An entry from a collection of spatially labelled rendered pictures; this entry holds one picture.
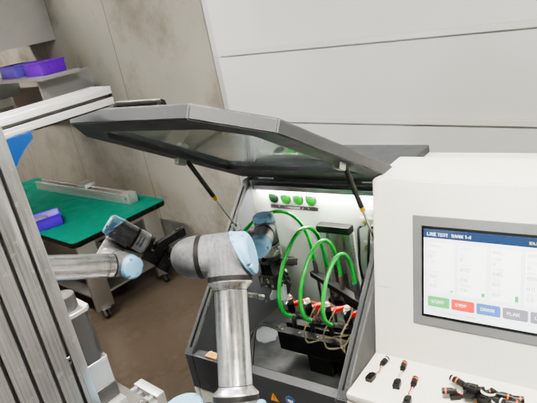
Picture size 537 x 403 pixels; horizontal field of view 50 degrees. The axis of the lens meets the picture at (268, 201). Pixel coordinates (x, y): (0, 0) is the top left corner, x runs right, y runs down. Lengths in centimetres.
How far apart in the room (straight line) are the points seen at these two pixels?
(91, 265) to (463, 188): 112
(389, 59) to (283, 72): 77
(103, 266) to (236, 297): 52
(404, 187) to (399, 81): 144
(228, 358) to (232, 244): 28
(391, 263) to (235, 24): 237
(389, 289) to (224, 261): 67
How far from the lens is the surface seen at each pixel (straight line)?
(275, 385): 205
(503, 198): 174
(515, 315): 181
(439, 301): 187
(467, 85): 303
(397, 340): 198
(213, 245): 147
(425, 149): 228
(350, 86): 338
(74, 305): 153
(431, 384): 189
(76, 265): 178
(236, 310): 146
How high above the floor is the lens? 218
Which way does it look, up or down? 20 degrees down
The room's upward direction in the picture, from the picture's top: 11 degrees counter-clockwise
